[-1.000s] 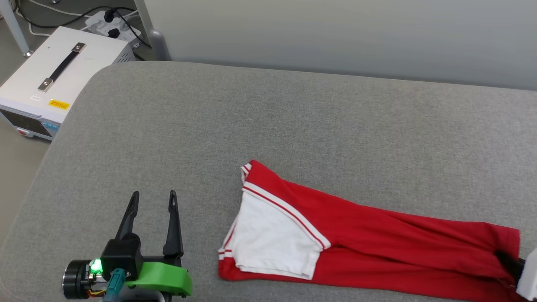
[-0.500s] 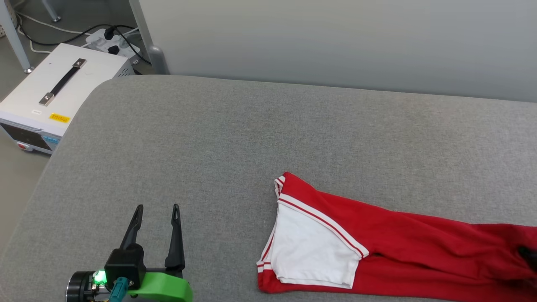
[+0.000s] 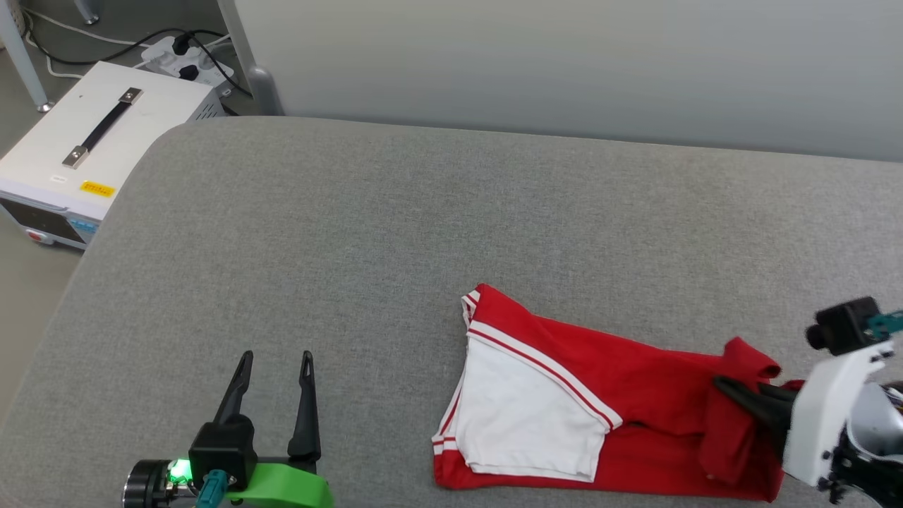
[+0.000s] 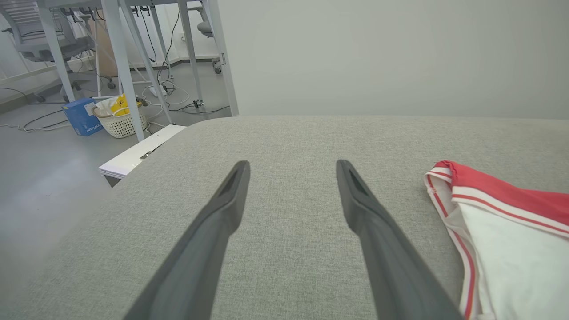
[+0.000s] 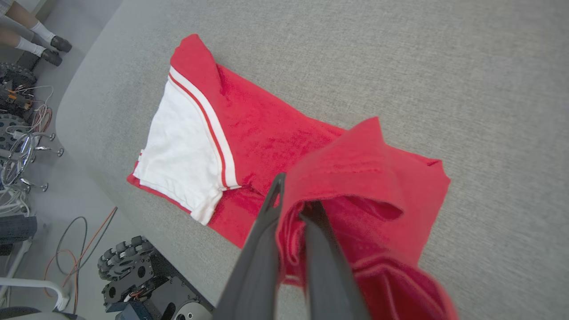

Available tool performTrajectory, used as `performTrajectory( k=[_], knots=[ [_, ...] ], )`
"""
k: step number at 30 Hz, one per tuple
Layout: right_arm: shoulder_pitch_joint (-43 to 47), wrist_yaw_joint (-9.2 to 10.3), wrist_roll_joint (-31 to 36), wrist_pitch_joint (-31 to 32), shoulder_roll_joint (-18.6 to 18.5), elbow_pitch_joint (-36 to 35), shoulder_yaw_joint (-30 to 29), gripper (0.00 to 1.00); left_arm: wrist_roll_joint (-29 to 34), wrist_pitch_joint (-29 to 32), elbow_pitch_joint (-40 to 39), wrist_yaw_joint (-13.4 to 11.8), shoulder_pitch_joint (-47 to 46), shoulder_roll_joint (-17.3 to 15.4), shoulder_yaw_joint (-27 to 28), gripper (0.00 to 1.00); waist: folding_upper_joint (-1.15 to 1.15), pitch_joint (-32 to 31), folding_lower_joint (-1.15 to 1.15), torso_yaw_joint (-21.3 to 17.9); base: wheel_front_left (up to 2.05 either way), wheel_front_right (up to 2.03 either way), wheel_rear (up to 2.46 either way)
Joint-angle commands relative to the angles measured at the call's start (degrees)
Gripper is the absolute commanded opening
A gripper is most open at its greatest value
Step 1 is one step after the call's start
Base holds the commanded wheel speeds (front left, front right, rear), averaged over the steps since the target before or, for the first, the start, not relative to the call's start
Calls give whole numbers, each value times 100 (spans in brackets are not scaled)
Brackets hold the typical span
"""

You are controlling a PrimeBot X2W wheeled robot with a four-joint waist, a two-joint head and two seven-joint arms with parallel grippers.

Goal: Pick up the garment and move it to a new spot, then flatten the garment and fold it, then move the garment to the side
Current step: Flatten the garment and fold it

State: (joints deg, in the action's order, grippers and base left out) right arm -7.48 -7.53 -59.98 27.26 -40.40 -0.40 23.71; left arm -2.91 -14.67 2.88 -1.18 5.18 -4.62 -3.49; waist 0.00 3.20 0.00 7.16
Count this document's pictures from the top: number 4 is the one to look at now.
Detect white partition panel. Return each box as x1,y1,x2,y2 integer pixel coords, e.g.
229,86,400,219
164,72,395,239
205,0,569,120

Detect grey office chair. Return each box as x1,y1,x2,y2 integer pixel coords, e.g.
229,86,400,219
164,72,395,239
0,0,117,104
189,0,223,75

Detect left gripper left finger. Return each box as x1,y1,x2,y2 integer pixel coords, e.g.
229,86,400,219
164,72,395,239
123,160,251,320

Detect brown wooden board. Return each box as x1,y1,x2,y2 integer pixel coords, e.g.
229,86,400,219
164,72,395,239
89,20,119,79

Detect red and white shirt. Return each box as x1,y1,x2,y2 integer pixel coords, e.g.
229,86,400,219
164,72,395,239
424,160,569,320

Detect yellow bag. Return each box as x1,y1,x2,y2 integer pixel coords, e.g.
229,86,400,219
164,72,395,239
110,94,143,117

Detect white metal equipment box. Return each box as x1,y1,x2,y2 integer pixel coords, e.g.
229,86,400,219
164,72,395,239
98,124,188,188

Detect white desk frame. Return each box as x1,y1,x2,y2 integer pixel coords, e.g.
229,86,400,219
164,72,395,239
35,0,206,143

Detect blue cardboard box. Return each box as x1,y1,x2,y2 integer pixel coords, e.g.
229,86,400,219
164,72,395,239
62,98,104,137

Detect white plastic bag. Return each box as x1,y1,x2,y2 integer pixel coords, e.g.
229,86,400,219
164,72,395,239
94,97,117,117

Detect white woven laundry basket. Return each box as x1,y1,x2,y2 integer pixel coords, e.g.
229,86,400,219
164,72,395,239
92,104,148,139

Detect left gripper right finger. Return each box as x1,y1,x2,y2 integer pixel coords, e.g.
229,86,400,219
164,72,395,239
336,159,464,320

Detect black floor cable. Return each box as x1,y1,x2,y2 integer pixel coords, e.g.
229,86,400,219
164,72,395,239
171,105,231,115

